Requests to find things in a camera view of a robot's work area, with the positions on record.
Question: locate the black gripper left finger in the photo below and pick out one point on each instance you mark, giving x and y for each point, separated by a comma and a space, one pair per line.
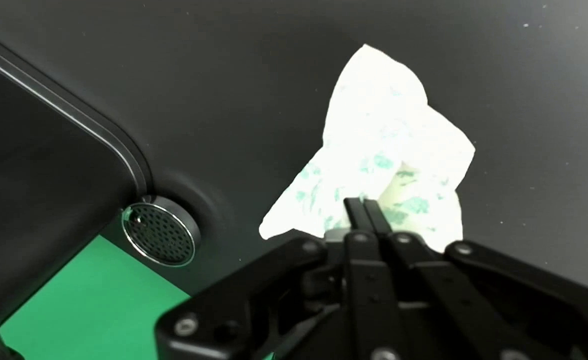
308, 298

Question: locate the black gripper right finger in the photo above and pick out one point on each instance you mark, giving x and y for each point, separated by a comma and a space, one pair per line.
496, 306

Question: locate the white cloth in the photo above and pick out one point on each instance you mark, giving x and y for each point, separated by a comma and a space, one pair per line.
383, 142

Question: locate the round black drip tray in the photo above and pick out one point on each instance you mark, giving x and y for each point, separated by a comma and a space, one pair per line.
160, 230

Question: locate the black coffee machine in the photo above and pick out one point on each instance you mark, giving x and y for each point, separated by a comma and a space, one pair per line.
65, 172

